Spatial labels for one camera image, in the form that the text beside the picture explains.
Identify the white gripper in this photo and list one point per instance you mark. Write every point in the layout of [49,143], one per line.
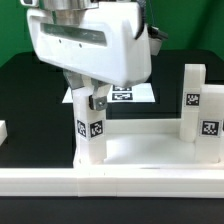
[107,41]

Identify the white desk top tray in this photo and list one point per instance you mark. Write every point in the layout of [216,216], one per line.
[150,143]

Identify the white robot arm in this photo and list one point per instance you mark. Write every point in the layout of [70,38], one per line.
[108,41]

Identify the white block left edge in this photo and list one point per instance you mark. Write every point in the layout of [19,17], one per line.
[3,131]

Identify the white marker base plate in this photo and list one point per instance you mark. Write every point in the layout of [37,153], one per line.
[141,93]

